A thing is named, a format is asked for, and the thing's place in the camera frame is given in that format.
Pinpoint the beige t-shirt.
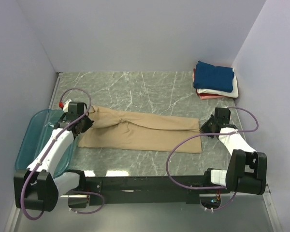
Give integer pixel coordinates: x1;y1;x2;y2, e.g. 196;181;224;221
78;106;200;152

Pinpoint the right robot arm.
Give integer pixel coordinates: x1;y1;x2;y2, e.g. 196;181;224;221
201;107;267;195

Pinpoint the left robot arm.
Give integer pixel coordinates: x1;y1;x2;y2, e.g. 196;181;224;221
14;101;93;212

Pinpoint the folded white t-shirt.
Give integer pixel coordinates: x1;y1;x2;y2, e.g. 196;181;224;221
196;69;239;99

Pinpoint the folded pink t-shirt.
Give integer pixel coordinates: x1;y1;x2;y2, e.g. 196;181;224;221
197;93;226;100

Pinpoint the teal plastic bin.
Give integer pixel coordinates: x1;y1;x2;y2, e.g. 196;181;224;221
14;109;63;171

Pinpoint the folded blue t-shirt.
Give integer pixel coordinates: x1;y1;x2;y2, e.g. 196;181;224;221
193;61;234;92

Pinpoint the folded red t-shirt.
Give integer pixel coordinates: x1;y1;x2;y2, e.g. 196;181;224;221
192;68;196;81

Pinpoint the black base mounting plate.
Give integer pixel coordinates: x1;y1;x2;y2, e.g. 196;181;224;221
70;176;230;204

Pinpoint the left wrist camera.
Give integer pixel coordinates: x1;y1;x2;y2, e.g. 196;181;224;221
58;99;72;113

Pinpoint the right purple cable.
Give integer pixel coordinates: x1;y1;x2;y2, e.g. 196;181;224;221
166;106;259;212

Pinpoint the purple cable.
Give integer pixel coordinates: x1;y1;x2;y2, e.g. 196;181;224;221
166;106;259;212
21;88;106;220

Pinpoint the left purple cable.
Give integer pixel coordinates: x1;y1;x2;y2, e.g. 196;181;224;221
21;88;106;220

